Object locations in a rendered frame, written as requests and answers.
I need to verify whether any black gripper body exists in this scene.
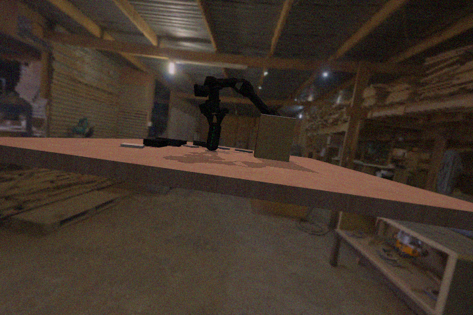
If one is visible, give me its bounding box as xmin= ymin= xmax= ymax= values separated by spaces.
xmin=201 ymin=97 xmax=229 ymax=114

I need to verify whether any dark grey controller unit with green switches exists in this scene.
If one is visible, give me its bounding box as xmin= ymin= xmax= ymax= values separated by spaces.
xmin=206 ymin=123 xmax=221 ymax=151

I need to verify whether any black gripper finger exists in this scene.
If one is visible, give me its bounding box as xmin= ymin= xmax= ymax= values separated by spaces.
xmin=214 ymin=114 xmax=226 ymax=127
xmin=203 ymin=114 xmax=214 ymax=125

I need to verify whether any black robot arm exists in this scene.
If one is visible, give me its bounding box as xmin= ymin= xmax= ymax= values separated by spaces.
xmin=194 ymin=76 xmax=280 ymax=116

